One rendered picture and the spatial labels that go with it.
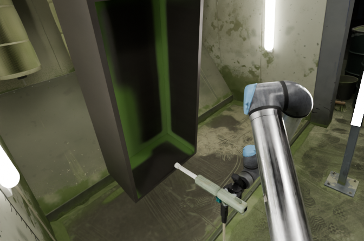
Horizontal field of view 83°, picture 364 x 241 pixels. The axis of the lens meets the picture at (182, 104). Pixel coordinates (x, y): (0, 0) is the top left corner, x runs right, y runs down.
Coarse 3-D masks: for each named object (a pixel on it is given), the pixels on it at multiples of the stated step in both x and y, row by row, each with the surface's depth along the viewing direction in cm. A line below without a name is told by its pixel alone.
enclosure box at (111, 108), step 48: (96, 0) 68; (144, 0) 119; (192, 0) 109; (96, 48) 76; (144, 48) 133; (192, 48) 124; (96, 96) 99; (144, 96) 149; (192, 96) 142; (144, 144) 170; (192, 144) 166; (144, 192) 139
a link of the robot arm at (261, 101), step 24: (264, 96) 73; (288, 96) 73; (264, 120) 70; (264, 144) 67; (288, 144) 67; (264, 168) 65; (288, 168) 62; (264, 192) 64; (288, 192) 59; (288, 216) 57; (288, 240) 55; (312, 240) 56
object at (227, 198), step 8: (184, 168) 125; (192, 176) 119; (200, 176) 117; (200, 184) 114; (208, 184) 111; (216, 192) 107; (224, 192) 105; (224, 200) 103; (232, 200) 101; (240, 200) 98; (224, 208) 107; (232, 208) 101; (240, 208) 97; (224, 216) 109
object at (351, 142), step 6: (354, 126) 147; (354, 132) 149; (348, 138) 153; (354, 138) 150; (348, 144) 155; (354, 144) 152; (348, 150) 156; (354, 150) 157; (348, 156) 158; (342, 162) 164; (348, 162) 160; (342, 168) 165; (348, 168) 162; (342, 174) 167; (342, 180) 169
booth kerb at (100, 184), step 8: (232, 96) 324; (224, 104) 313; (208, 112) 290; (200, 120) 283; (96, 184) 196; (104, 184) 202; (80, 192) 188; (88, 192) 192; (96, 192) 198; (72, 200) 183; (80, 200) 189; (56, 208) 176; (64, 208) 180; (72, 208) 185; (48, 216) 172; (56, 216) 177
